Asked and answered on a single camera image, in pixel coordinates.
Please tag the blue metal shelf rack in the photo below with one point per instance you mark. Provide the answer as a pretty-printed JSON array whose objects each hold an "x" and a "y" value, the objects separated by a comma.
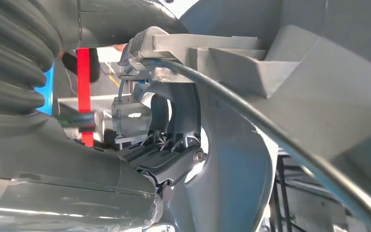
[{"x": 46, "y": 96}]

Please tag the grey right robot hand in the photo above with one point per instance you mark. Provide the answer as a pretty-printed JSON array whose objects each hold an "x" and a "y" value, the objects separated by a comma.
[{"x": 60, "y": 166}]

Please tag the red barrier belt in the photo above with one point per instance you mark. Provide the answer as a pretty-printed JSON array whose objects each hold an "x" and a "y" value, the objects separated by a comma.
[{"x": 84, "y": 80}]

